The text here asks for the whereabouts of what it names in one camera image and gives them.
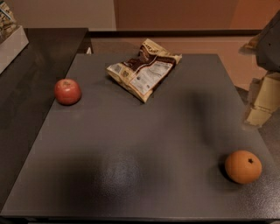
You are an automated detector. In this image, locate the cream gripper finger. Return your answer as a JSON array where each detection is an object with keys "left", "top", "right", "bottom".
[
  {"left": 243, "top": 35, "right": 260, "bottom": 50},
  {"left": 245, "top": 72, "right": 280, "bottom": 127}
]

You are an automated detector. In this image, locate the red apple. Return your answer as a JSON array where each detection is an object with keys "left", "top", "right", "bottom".
[{"left": 54, "top": 79, "right": 82, "bottom": 105}]

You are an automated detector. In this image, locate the orange fruit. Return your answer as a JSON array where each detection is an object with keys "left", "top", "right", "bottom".
[{"left": 225, "top": 150, "right": 263, "bottom": 184}]

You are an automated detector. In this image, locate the brown and cream chip bag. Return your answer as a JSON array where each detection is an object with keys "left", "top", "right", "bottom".
[{"left": 107, "top": 38, "right": 182, "bottom": 102}]

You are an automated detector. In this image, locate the white box of snacks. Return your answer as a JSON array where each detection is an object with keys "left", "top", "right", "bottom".
[{"left": 0, "top": 0, "right": 29, "bottom": 74}]

